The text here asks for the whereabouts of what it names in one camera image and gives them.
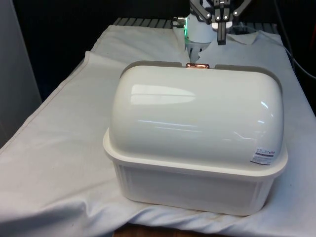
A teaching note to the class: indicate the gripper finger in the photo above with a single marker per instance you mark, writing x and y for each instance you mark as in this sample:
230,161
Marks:
224,29
207,14

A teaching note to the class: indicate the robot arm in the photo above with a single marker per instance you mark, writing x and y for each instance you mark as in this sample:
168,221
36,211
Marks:
197,28

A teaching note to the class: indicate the rounded box lid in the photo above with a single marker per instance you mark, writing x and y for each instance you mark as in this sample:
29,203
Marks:
187,111

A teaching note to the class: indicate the cream box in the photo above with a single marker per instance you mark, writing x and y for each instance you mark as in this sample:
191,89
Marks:
187,187

